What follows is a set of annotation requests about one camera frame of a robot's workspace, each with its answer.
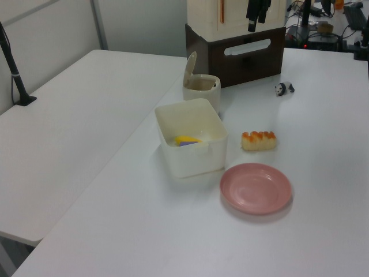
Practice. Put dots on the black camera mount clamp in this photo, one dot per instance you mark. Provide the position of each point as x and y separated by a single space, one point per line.
361 47

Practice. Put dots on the panda toy figure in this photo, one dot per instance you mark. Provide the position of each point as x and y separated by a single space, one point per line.
284 88

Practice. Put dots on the copper strip on cabinet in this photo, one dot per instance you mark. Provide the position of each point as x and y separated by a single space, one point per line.
222 11

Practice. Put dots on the black pole with clamp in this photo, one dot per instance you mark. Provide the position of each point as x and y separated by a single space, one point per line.
13 69

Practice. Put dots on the glazed bread loaf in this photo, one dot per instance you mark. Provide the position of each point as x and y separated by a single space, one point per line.
259 141

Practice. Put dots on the black monitor stand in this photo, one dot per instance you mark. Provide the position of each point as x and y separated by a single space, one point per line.
305 13

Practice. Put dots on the black keyboard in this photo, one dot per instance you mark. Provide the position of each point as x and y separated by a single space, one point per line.
354 15

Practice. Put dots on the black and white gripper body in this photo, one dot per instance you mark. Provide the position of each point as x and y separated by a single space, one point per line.
258 4

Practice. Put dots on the pink plastic plate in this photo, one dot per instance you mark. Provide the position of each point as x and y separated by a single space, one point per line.
256 189

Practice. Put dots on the cream flip-lid trash can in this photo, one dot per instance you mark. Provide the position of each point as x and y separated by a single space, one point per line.
201 95

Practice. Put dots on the cream plastic storage box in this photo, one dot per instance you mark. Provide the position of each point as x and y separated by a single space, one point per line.
196 158

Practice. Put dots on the orange background object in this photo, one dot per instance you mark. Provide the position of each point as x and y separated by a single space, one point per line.
339 4

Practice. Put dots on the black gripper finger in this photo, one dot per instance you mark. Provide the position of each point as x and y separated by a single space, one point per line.
262 15
251 22

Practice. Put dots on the small cardboard box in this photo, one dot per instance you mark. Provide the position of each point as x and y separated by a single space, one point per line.
325 27

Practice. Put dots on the purple cube block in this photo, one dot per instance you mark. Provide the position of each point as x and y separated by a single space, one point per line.
188 143

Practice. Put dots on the yellow banana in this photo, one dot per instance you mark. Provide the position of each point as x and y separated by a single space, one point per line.
187 139

